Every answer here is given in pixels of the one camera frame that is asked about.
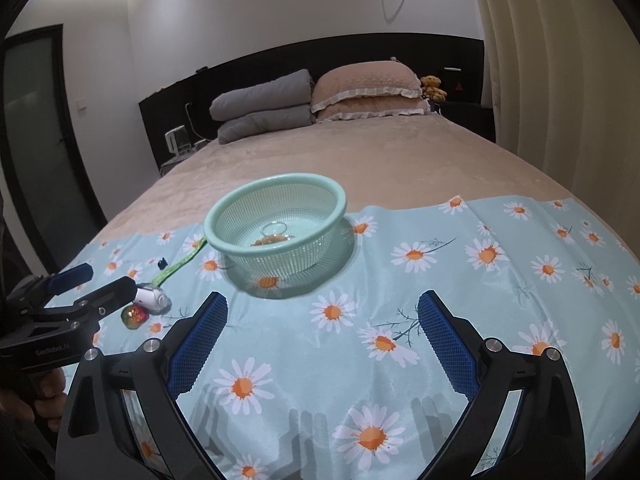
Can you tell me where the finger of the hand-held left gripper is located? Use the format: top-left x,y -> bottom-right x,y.
22,277 -> 138,333
7,262 -> 94,311

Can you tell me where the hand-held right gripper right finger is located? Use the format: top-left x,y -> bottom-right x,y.
415,290 -> 586,480

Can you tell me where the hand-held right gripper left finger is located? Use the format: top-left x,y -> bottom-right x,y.
55,291 -> 229,480

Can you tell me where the orange beaded bracelet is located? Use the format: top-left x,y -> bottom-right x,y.
250,232 -> 291,248

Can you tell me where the green mesh plastic basket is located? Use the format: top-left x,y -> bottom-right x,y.
203,172 -> 347,285

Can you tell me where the person's left hand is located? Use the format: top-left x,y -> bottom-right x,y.
30,366 -> 68,423

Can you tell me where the shiny multicoloured ball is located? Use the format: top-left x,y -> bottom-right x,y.
121,304 -> 150,331

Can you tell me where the daisy print teal cloth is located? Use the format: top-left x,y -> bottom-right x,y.
50,195 -> 640,480

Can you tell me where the dark glass door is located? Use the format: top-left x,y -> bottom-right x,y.
0,24 -> 108,271

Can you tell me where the white electric kettle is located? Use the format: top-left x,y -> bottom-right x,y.
165,126 -> 193,156

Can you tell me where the bed with tan bedspread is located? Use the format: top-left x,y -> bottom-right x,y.
85,110 -> 581,251

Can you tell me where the grey folded quilt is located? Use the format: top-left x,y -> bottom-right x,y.
217,105 -> 315,144
209,69 -> 315,122

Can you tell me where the dark bedside table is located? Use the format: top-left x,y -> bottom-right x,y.
440,102 -> 496,141

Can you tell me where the tan ruffled pillow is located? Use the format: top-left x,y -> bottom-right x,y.
312,97 -> 432,122
310,60 -> 423,113

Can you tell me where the brown teddy bear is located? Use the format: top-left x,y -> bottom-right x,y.
420,75 -> 447,102

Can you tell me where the cream curtain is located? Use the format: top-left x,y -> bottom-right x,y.
465,0 -> 640,271

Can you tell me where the black headboard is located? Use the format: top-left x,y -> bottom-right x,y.
138,33 -> 486,171

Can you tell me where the white gadget with green strap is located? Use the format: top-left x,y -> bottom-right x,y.
132,234 -> 208,316

